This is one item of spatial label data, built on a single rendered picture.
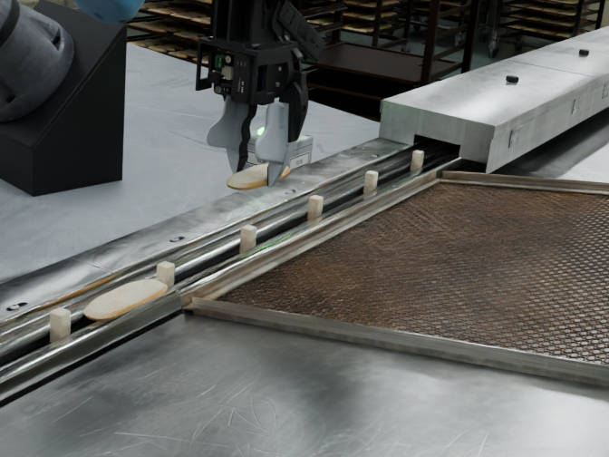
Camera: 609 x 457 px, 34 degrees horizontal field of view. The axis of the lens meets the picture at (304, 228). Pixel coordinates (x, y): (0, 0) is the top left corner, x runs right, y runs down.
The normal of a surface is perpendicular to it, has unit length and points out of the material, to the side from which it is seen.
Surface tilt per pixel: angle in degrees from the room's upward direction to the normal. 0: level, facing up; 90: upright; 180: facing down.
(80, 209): 0
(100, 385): 10
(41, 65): 76
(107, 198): 0
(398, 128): 90
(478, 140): 90
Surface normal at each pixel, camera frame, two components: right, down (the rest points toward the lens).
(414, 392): -0.05, -0.96
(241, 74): -0.54, 0.25
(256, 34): 0.84, 0.27
